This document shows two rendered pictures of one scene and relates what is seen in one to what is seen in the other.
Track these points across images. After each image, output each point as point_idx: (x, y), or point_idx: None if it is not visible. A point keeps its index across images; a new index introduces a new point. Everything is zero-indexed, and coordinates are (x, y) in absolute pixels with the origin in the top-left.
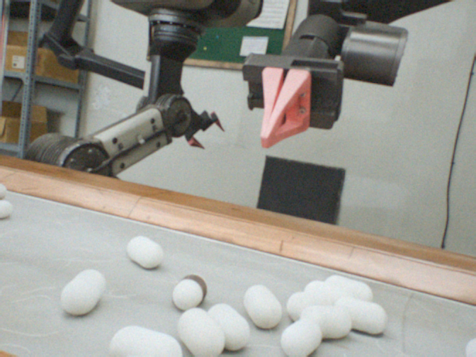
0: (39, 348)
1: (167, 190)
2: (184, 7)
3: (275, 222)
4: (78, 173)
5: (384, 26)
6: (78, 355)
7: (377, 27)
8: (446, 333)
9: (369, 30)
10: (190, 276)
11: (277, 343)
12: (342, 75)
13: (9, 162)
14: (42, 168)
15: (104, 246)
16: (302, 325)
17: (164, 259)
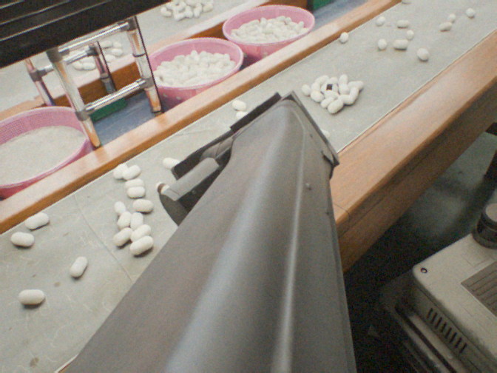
0: (153, 160)
1: (342, 205)
2: None
3: None
4: (384, 158)
5: (201, 180)
6: (146, 166)
7: (206, 175)
8: (105, 277)
9: (194, 168)
10: (162, 184)
11: (129, 209)
12: (173, 175)
13: (402, 127)
14: (393, 141)
15: None
16: (117, 204)
17: None
